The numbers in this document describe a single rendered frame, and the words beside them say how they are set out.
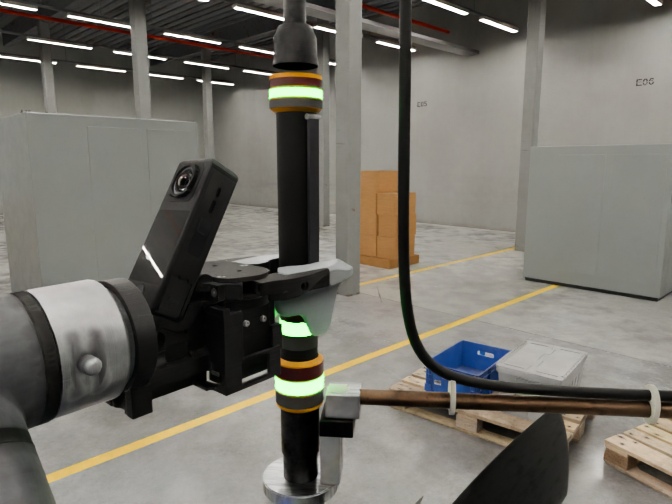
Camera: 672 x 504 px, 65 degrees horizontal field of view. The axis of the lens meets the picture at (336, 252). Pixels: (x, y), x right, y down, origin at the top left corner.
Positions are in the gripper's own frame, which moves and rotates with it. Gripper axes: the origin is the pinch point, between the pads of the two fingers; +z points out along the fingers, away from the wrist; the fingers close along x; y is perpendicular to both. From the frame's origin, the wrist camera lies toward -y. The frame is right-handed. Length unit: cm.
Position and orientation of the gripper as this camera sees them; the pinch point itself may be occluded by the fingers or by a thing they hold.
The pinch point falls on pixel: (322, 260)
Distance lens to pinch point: 47.5
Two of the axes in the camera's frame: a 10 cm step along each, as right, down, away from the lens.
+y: 0.0, 9.9, 1.6
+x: 7.6, 1.1, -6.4
